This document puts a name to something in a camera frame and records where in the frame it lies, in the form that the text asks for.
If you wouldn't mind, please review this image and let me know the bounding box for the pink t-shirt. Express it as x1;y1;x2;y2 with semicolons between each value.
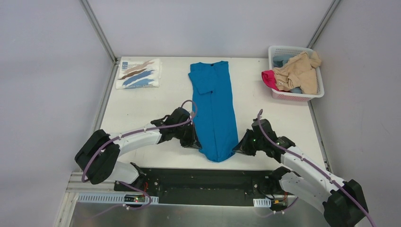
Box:
261;70;278;91

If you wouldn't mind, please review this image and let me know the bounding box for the beige t-shirt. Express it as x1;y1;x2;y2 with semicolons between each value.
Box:
272;51;322;95

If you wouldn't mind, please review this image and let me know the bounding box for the white slotted cable duct right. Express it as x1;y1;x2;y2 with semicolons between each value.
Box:
253;198;271;208

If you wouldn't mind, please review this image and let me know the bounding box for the blue polo shirt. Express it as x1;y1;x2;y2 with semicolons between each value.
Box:
188;61;238;162

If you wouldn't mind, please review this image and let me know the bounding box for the aluminium frame post left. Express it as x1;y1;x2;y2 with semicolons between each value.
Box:
79;0;117;64

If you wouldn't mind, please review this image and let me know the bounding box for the aluminium front rail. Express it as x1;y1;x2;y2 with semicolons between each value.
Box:
66;171;117;193

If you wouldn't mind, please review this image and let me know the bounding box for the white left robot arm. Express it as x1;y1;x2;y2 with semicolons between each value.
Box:
74;107;202;191

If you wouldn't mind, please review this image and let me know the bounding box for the white slotted cable duct left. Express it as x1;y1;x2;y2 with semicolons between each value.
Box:
77;193;159;205

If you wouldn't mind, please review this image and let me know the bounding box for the folded white printed t-shirt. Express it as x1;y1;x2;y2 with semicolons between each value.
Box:
115;59;162;89

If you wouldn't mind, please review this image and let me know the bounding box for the white slotted cable duct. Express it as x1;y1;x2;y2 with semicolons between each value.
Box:
253;198;271;208
77;193;159;205

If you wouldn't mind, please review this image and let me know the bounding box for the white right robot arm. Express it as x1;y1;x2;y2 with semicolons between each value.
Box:
233;119;368;227

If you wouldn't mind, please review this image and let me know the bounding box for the aluminium frame post right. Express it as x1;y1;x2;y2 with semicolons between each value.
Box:
306;0;342;49

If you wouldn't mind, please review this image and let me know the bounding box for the white plastic laundry basket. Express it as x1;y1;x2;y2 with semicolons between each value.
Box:
268;45;324;102

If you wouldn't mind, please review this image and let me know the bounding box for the grey-blue t-shirt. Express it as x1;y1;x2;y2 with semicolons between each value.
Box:
272;54;294;68

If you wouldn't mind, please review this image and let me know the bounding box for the aluminium frame post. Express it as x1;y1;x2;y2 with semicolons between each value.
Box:
79;0;117;64
306;0;342;49

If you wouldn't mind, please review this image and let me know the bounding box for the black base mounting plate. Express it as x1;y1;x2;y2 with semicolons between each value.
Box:
113;167;300;208

